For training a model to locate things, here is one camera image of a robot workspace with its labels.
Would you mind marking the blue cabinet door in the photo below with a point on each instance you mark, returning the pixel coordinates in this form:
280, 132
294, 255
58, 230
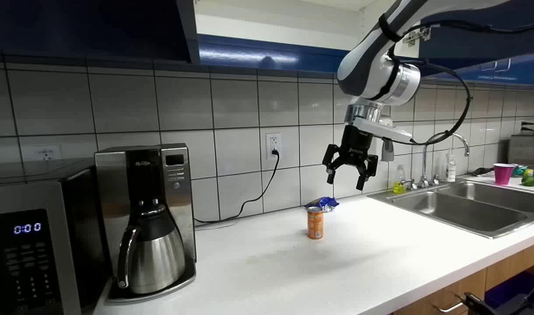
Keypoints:
481, 45
84, 29

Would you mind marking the metal cabinet hinge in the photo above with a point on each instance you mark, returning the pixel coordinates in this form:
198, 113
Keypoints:
422, 36

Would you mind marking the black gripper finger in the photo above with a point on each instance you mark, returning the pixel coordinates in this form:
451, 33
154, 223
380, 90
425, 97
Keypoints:
367, 169
329, 164

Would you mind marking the grey metal box appliance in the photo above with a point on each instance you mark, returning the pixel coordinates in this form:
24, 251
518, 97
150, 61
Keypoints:
525, 152

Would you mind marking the yellow dish soap bottle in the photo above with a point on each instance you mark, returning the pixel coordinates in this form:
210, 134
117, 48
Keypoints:
399, 187

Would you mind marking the open blue upper cabinet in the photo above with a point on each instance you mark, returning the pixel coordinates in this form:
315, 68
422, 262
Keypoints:
266, 59

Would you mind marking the dark angular object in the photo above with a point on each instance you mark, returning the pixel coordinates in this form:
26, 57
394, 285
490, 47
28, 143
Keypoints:
481, 307

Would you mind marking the wooden base cabinet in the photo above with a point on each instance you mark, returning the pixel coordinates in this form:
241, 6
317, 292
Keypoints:
451, 290

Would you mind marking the stainless steel sink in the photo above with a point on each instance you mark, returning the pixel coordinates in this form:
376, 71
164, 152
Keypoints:
464, 213

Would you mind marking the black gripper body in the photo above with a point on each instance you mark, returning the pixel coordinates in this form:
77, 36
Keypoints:
353, 150

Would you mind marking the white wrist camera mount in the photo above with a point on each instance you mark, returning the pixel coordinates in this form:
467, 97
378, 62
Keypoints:
388, 132

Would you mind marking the white wall outlet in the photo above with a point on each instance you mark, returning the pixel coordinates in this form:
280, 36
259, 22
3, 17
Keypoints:
273, 143
47, 157

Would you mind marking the blue bin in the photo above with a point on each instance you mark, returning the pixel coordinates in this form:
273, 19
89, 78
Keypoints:
511, 290

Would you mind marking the black steel coffee maker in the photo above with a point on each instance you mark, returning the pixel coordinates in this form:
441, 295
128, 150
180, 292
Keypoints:
175, 187

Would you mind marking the chrome gooseneck faucet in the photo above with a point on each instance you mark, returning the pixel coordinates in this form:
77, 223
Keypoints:
423, 169

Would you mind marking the small white bottle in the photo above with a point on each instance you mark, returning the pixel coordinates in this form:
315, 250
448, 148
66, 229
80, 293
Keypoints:
450, 173

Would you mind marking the black microwave oven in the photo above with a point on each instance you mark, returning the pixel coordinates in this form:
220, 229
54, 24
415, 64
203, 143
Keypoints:
26, 251

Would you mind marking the stainless steel carafe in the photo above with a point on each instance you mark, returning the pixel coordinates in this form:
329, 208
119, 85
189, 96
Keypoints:
154, 257

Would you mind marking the neighbouring blue upper cabinet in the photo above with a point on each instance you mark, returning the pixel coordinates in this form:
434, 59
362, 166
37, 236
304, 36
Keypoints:
511, 73

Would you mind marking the orange can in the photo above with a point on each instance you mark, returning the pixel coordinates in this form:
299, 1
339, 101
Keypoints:
315, 225

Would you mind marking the blue crumpled cloth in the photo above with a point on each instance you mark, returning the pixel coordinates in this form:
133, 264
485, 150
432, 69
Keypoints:
324, 204

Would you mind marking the green round object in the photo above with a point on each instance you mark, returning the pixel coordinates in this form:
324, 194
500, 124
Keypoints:
528, 178

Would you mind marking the pink plastic cup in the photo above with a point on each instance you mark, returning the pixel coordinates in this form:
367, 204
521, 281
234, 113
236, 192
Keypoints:
502, 174

